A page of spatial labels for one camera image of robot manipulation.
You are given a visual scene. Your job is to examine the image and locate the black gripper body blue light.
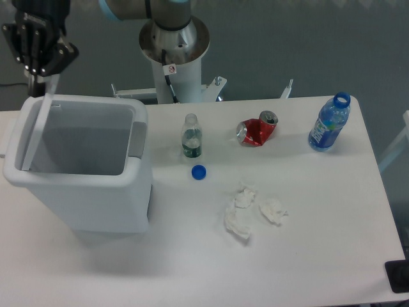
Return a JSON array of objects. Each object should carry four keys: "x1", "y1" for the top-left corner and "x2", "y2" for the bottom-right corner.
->
[{"x1": 12, "y1": 0, "x2": 70, "y2": 36}]

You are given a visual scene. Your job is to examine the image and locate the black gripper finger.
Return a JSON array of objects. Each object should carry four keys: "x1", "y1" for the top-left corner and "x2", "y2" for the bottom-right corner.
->
[
  {"x1": 27, "y1": 35, "x2": 79, "y2": 97},
  {"x1": 1, "y1": 13, "x2": 51, "y2": 74}
]

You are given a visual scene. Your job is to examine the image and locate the white trash can lid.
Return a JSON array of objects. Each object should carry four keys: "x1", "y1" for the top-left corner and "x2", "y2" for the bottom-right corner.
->
[{"x1": 22, "y1": 74, "x2": 60, "y2": 171}]

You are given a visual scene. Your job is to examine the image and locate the white plastic trash can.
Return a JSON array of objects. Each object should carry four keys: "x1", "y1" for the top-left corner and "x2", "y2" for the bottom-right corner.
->
[{"x1": 3, "y1": 95, "x2": 153, "y2": 233}]

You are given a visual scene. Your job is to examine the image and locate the blue bottle cap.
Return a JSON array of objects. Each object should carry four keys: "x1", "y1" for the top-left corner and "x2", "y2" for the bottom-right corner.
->
[{"x1": 191, "y1": 164, "x2": 207, "y2": 180}]

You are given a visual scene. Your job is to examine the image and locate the crushed red soda can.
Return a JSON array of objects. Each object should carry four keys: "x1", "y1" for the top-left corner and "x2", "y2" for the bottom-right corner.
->
[{"x1": 236, "y1": 110, "x2": 279, "y2": 146}]

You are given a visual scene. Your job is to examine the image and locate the clear green-label plastic bottle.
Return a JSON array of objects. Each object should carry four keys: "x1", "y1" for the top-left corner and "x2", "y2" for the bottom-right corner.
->
[{"x1": 181, "y1": 113, "x2": 202, "y2": 158}]

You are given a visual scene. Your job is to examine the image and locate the crumpled white tissue upper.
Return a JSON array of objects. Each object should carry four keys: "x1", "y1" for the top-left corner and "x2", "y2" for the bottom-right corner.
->
[{"x1": 233, "y1": 182, "x2": 256, "y2": 209}]

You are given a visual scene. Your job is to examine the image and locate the crumpled white tissue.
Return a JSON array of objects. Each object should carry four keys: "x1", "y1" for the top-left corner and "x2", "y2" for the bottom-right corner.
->
[
  {"x1": 224, "y1": 207, "x2": 251, "y2": 240},
  {"x1": 233, "y1": 182, "x2": 256, "y2": 209},
  {"x1": 259, "y1": 198, "x2": 288, "y2": 226}
]

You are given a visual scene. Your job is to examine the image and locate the crumpled white tissue lower left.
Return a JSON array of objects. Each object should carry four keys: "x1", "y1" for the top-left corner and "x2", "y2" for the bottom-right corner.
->
[{"x1": 224, "y1": 207, "x2": 251, "y2": 240}]

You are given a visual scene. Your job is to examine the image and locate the crumpled white tissue right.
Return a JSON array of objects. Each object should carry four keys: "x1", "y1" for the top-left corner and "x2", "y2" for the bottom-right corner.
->
[{"x1": 259, "y1": 198, "x2": 288, "y2": 226}]

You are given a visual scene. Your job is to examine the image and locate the blue plastic water bottle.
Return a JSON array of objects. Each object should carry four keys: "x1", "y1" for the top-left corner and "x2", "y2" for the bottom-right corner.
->
[{"x1": 308, "y1": 91, "x2": 351, "y2": 152}]

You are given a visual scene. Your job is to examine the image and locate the black device at table corner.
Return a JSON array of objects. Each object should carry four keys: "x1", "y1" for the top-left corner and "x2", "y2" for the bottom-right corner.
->
[{"x1": 385, "y1": 260, "x2": 408, "y2": 294}]

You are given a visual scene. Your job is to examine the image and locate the black cable on pedestal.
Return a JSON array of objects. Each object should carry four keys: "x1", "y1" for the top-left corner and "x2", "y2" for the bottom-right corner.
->
[{"x1": 161, "y1": 49, "x2": 180, "y2": 104}]

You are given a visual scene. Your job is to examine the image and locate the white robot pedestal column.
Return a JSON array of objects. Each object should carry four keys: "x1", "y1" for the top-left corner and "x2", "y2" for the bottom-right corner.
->
[{"x1": 139, "y1": 17, "x2": 210, "y2": 104}]

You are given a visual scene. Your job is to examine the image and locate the white table support frame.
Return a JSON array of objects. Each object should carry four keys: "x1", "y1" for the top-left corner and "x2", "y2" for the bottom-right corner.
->
[{"x1": 110, "y1": 75, "x2": 295, "y2": 104}]

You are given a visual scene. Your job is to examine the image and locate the white frame at right edge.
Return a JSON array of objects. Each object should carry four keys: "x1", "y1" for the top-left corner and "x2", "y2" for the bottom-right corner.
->
[{"x1": 378, "y1": 110, "x2": 408, "y2": 173}]

